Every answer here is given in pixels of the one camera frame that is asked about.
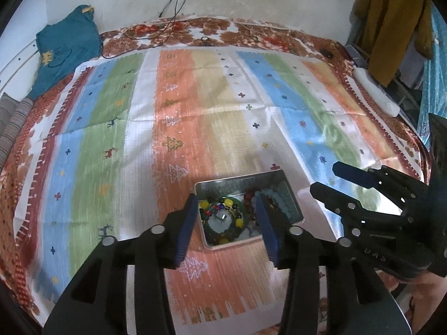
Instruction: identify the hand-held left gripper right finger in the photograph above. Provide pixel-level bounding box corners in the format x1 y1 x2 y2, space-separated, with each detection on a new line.
253 195 413 335

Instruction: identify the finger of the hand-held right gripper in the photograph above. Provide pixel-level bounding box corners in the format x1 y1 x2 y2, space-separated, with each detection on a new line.
310 181 411 238
332 161 430 222

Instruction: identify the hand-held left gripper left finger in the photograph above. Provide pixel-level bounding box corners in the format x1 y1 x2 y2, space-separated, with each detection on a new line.
42 193 200 335

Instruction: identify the multicoloured small bead bracelet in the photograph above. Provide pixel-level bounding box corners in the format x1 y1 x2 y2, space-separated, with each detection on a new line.
200 200 227 217

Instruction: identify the dark red bead bracelet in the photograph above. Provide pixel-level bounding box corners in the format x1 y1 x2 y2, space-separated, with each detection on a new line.
244 192 276 224

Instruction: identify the yellow and dark bead bracelet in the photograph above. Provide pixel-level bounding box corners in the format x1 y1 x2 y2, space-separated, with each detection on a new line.
199 198 245 245

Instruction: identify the silver metal tin box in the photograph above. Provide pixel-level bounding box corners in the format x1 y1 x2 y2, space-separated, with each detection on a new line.
194 169 305 251

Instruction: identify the person's right forearm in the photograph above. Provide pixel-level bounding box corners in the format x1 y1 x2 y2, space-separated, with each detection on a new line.
394 272 447 335

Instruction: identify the green jade bangle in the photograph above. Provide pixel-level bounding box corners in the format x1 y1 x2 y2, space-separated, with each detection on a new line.
202 197 260 242

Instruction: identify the white oblong plastic device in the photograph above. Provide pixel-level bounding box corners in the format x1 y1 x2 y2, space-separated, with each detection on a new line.
353 68 400 116

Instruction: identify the light blue patterned cloth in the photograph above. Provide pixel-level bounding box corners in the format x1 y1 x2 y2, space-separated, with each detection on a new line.
417 2 447 143

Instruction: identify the colourful striped mat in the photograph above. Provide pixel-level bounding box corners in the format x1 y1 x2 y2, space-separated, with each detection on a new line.
12 47 425 332

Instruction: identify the mustard yellow garment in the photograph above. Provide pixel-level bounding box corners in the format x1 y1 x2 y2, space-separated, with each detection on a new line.
351 0 435 88

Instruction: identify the brown floral blanket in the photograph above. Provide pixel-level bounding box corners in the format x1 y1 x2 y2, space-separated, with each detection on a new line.
0 17 430 335

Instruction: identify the grey striped cushion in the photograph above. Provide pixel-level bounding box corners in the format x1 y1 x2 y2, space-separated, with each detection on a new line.
0 92 34 171

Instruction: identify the teal shirt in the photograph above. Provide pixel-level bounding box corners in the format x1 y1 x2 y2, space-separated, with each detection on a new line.
28 4 103 100

